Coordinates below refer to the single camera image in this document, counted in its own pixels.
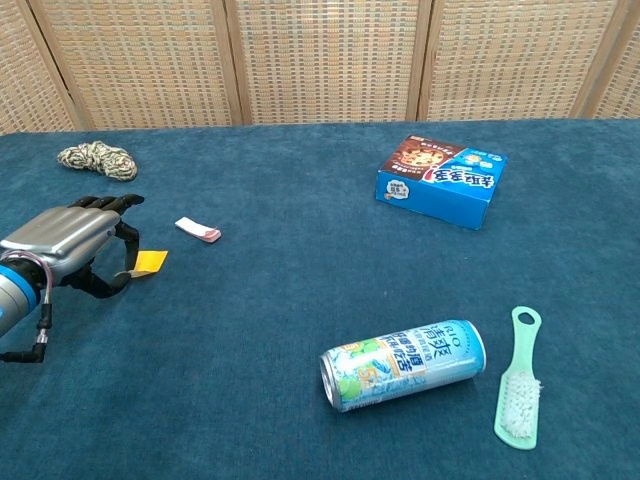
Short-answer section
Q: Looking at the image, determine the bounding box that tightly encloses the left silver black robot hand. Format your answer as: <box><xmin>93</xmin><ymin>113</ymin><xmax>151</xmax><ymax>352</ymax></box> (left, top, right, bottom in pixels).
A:
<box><xmin>0</xmin><ymin>193</ymin><xmax>146</xmax><ymax>300</ymax></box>

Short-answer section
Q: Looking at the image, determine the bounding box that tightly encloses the small white pink eraser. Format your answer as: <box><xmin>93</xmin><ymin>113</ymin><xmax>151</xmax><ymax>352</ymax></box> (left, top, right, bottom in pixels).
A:
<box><xmin>174</xmin><ymin>216</ymin><xmax>222</xmax><ymax>245</ymax></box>

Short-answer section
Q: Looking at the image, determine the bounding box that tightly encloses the dark blue table cloth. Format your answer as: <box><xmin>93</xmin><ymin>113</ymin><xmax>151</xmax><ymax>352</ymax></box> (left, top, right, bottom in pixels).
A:
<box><xmin>0</xmin><ymin>118</ymin><xmax>640</xmax><ymax>480</ymax></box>

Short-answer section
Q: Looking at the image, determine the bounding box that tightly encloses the woven bamboo folding screen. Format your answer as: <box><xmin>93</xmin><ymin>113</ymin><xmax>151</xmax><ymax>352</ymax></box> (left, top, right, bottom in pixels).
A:
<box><xmin>0</xmin><ymin>0</ymin><xmax>640</xmax><ymax>135</ymax></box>

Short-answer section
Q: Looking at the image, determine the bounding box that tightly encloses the light blue drink can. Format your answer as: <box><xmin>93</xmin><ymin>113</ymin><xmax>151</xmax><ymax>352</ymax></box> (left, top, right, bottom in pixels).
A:
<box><xmin>319</xmin><ymin>319</ymin><xmax>488</xmax><ymax>414</ymax></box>

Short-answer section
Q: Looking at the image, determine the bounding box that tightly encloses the blue cookie box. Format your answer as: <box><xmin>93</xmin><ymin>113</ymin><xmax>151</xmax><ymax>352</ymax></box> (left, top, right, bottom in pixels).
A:
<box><xmin>375</xmin><ymin>133</ymin><xmax>509</xmax><ymax>231</ymax></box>

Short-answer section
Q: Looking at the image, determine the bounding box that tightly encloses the mint green plastic brush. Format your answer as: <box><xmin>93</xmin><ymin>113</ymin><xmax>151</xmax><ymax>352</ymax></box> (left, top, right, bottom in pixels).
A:
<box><xmin>493</xmin><ymin>305</ymin><xmax>544</xmax><ymax>451</ymax></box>

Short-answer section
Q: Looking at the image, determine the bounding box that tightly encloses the coiled beige rope bundle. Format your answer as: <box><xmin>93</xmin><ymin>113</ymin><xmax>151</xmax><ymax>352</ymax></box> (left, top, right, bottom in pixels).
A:
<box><xmin>56</xmin><ymin>140</ymin><xmax>139</xmax><ymax>183</ymax></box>

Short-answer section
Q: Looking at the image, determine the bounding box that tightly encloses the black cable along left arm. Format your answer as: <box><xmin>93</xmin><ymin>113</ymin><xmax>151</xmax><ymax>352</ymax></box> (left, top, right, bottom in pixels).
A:
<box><xmin>0</xmin><ymin>299</ymin><xmax>55</xmax><ymax>365</ymax></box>

